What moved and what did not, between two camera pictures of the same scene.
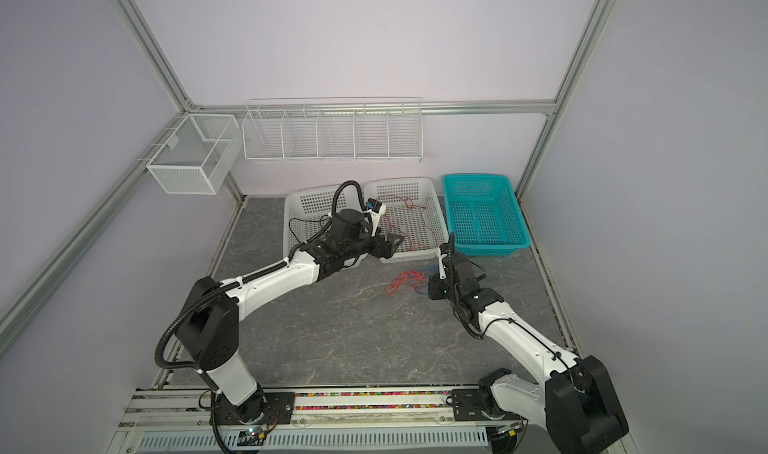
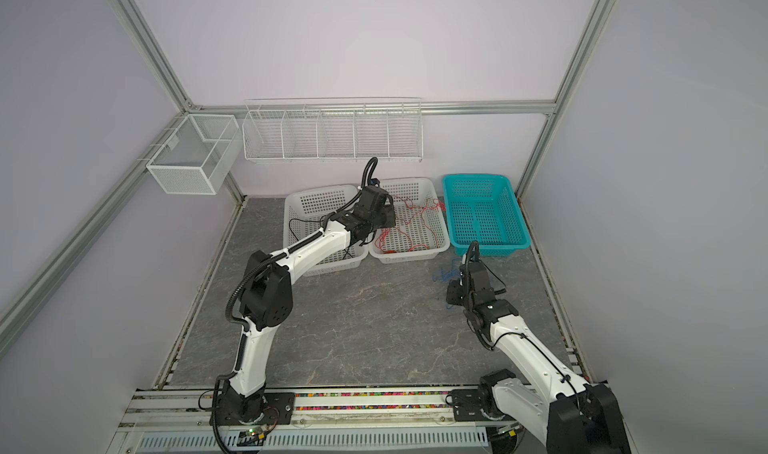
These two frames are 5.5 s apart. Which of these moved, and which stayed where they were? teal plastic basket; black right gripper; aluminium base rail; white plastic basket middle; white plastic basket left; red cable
Moved: red cable; black right gripper
Stayed: white plastic basket middle; aluminium base rail; teal plastic basket; white plastic basket left
